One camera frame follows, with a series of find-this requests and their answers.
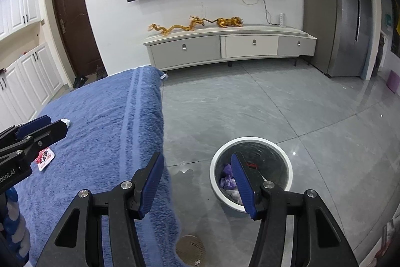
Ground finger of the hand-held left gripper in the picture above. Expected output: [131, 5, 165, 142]
[0, 115, 52, 145]
[25, 120, 69, 150]

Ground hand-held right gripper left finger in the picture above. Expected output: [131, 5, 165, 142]
[34, 152, 165, 267]

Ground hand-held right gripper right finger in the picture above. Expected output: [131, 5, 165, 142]
[230, 152, 360, 267]

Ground white round trash bin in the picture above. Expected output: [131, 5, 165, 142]
[209, 136, 293, 213]

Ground purple wrapper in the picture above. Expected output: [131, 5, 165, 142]
[219, 164, 240, 191]

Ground red and white small packet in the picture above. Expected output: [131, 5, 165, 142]
[34, 147, 56, 171]

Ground white floor cabinet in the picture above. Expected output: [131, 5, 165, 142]
[0, 42, 65, 130]

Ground blue towel blanket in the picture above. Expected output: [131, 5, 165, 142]
[9, 66, 183, 267]

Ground beige slipper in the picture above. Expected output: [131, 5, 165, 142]
[175, 235, 207, 266]

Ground dark brown door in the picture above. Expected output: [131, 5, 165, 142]
[50, 0, 104, 80]

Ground white television cabinet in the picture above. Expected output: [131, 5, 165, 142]
[143, 24, 318, 71]

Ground golden dragon ornament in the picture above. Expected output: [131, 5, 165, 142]
[148, 16, 208, 35]

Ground golden tiger ornament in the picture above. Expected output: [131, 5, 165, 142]
[214, 17, 244, 28]

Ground purple plastic bin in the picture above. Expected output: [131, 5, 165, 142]
[386, 71, 400, 94]

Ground grey tall side panel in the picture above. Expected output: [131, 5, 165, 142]
[297, 0, 340, 75]

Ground white wall cabinet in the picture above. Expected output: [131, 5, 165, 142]
[0, 0, 41, 41]

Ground television cables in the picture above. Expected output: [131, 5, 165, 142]
[237, 0, 282, 27]

